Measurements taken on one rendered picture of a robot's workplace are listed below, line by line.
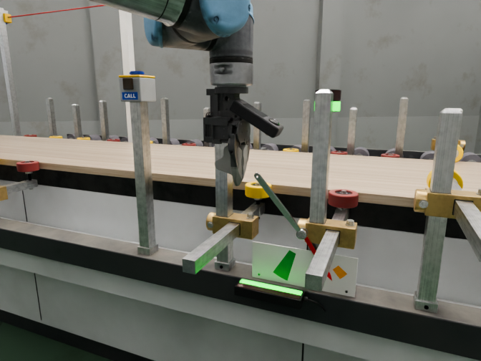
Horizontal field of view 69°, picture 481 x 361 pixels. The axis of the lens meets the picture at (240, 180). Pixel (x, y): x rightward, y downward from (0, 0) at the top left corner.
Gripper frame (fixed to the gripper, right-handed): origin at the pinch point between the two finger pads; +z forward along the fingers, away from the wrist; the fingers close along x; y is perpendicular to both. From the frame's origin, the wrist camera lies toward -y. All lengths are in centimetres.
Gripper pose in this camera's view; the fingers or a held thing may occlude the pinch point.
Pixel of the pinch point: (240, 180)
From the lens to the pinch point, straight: 78.1
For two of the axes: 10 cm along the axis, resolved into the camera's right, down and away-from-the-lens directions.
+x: -3.8, 2.1, -9.0
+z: 0.0, 9.7, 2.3
